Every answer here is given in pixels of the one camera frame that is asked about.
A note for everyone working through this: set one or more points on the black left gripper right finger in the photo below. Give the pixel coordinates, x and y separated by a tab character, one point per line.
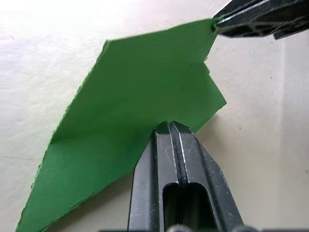
205	183

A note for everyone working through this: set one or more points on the green paper sheet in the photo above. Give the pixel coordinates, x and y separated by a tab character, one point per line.
135	101

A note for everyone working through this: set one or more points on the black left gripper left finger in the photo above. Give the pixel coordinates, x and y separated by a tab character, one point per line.
147	183

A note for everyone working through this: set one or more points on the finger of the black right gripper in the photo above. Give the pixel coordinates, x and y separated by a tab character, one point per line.
253	25
260	7

